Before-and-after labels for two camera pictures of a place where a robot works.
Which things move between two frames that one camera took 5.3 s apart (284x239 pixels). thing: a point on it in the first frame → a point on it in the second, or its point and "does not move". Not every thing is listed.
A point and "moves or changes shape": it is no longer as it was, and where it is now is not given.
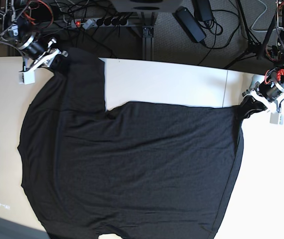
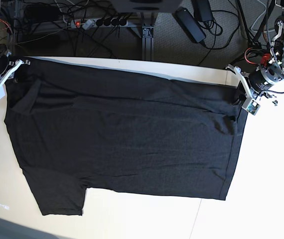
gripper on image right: (271, 90) → (260, 80)
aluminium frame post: (148, 32) does not move
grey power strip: (86, 23) does not move
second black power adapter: (202, 10) does not move
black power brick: (190, 24) does not move
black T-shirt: (138, 171) moves or changes shape
